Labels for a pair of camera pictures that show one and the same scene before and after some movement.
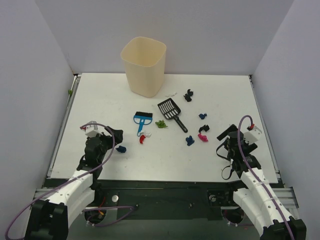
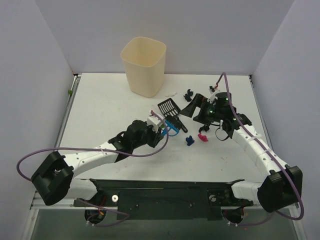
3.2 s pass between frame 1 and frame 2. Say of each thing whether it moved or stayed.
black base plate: stayed
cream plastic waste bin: stayed
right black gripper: moved
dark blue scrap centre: stayed
